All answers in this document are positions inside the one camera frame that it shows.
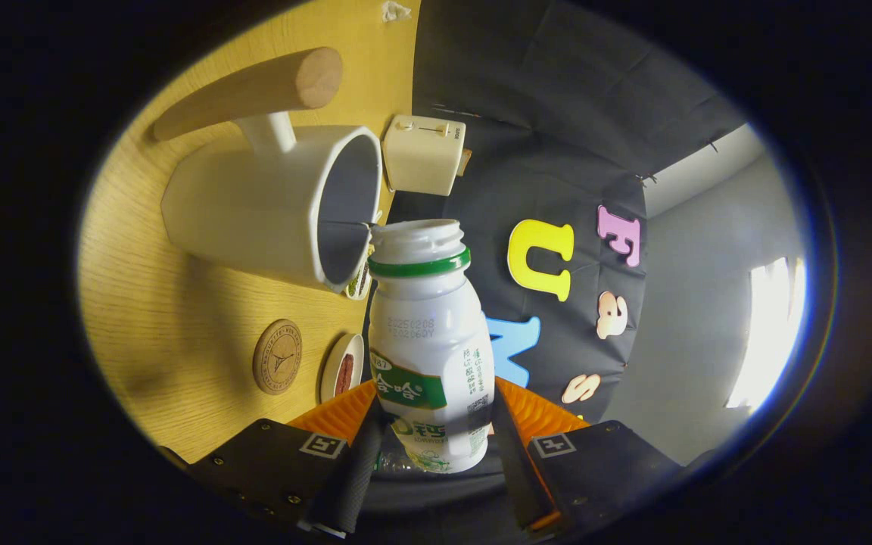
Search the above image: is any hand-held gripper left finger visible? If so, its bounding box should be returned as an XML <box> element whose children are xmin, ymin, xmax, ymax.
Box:
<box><xmin>179</xmin><ymin>378</ymin><xmax>388</xmax><ymax>540</ymax></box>

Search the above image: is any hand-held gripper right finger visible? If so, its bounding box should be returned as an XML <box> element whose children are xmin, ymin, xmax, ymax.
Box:
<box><xmin>492</xmin><ymin>376</ymin><xmax>709</xmax><ymax>534</ymax></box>

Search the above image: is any round cork coaster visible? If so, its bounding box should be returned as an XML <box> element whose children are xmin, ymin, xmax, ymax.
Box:
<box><xmin>252</xmin><ymin>319</ymin><xmax>304</xmax><ymax>396</ymax></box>

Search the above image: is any white juice bottle green label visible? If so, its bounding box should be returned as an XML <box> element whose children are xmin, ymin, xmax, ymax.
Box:
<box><xmin>367</xmin><ymin>219</ymin><xmax>496</xmax><ymax>475</ymax></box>

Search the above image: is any white cup wooden handle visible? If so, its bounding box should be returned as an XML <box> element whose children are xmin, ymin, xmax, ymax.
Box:
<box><xmin>152</xmin><ymin>47</ymin><xmax>384</xmax><ymax>294</ymax></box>

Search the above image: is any white round plate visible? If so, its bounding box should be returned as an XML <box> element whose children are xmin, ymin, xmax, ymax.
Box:
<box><xmin>319</xmin><ymin>333</ymin><xmax>366</xmax><ymax>403</ymax></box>

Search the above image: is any white divided dish with beans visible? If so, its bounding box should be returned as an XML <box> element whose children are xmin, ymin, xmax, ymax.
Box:
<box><xmin>344</xmin><ymin>242</ymin><xmax>376</xmax><ymax>301</ymax></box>

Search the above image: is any wooden table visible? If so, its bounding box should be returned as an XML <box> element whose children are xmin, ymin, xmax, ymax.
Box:
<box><xmin>76</xmin><ymin>0</ymin><xmax>422</xmax><ymax>464</ymax></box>

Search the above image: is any white toaster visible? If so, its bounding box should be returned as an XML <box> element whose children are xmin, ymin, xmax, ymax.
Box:
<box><xmin>381</xmin><ymin>114</ymin><xmax>467</xmax><ymax>197</ymax></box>

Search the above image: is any black backdrop cloth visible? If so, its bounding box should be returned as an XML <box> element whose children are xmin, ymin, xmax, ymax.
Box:
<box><xmin>360</xmin><ymin>0</ymin><xmax>747</xmax><ymax>545</ymax></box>

